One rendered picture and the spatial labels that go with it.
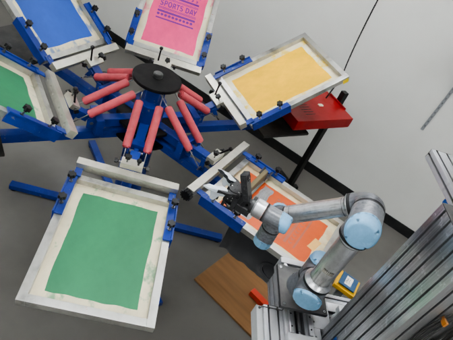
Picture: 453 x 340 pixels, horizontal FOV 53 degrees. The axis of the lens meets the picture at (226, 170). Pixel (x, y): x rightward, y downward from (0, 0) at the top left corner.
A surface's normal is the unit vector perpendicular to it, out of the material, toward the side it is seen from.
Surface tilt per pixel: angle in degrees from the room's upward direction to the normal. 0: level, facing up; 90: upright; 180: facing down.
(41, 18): 32
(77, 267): 0
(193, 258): 0
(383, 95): 90
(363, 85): 90
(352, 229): 82
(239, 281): 0
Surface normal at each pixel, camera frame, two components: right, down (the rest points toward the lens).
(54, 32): 0.70, -0.30
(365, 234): -0.35, 0.40
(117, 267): 0.33, -0.71
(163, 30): 0.26, -0.26
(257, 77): -0.17, -0.55
